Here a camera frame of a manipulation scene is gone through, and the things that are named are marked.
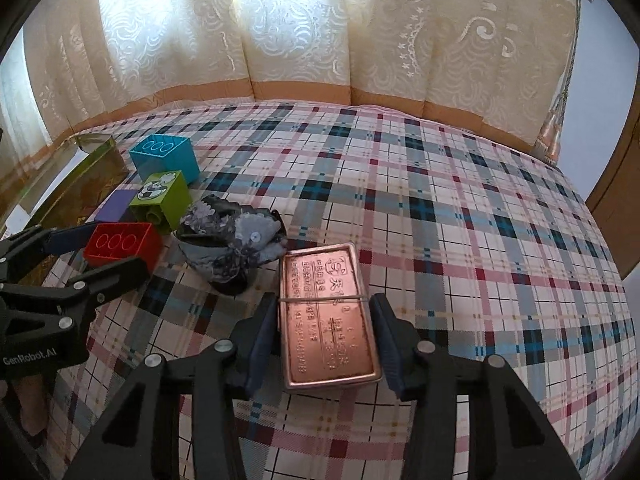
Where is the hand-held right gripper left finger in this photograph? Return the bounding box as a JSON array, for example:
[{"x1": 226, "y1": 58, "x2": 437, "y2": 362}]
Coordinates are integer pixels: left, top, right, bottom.
[{"x1": 70, "y1": 292, "x2": 281, "y2": 480}]

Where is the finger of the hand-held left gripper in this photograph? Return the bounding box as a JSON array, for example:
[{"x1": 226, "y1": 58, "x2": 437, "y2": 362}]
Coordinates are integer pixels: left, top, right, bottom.
[
  {"x1": 0, "y1": 257, "x2": 151, "y2": 328},
  {"x1": 0, "y1": 222, "x2": 106, "y2": 283}
]

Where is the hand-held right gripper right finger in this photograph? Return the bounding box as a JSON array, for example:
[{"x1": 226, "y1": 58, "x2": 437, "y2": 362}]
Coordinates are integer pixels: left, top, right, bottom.
[{"x1": 370, "y1": 292, "x2": 583, "y2": 480}]

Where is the red toy building block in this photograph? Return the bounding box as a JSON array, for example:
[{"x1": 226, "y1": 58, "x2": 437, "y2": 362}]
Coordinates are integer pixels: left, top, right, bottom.
[{"x1": 82, "y1": 221, "x2": 162, "y2": 276}]

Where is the purple toy building block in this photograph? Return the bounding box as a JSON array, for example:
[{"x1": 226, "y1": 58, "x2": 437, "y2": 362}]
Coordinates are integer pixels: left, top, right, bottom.
[{"x1": 94, "y1": 190, "x2": 141, "y2": 223}]

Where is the copper pink metal case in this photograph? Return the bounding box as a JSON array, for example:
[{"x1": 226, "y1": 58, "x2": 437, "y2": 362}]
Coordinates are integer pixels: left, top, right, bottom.
[{"x1": 277, "y1": 242, "x2": 383, "y2": 391}]

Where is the gold metal tin box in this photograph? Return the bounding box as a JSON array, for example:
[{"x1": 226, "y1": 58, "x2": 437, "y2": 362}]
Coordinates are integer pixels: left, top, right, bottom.
[{"x1": 0, "y1": 134, "x2": 130, "y2": 281}]

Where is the green toy building block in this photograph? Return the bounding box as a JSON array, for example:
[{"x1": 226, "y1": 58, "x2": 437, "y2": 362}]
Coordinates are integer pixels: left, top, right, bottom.
[{"x1": 129, "y1": 170, "x2": 192, "y2": 235}]

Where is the teal toy building block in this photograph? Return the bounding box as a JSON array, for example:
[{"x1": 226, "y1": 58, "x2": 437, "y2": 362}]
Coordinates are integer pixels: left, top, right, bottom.
[{"x1": 129, "y1": 135, "x2": 199, "y2": 186}]

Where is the person's left hand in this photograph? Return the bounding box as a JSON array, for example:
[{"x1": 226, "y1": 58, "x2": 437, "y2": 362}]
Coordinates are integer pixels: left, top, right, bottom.
[{"x1": 10, "y1": 375, "x2": 51, "y2": 436}]

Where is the plaid bed sheet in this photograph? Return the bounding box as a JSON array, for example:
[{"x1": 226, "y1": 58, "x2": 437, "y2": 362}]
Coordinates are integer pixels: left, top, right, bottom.
[{"x1": 30, "y1": 102, "x2": 631, "y2": 480}]

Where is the brown wooden door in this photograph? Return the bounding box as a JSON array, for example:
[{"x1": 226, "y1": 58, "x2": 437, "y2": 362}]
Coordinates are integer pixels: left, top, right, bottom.
[{"x1": 585, "y1": 110, "x2": 640, "y2": 231}]

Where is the beige patterned curtain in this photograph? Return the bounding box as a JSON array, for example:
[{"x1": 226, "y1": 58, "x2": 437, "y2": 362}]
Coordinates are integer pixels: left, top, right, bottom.
[{"x1": 0, "y1": 0, "x2": 583, "y2": 161}]

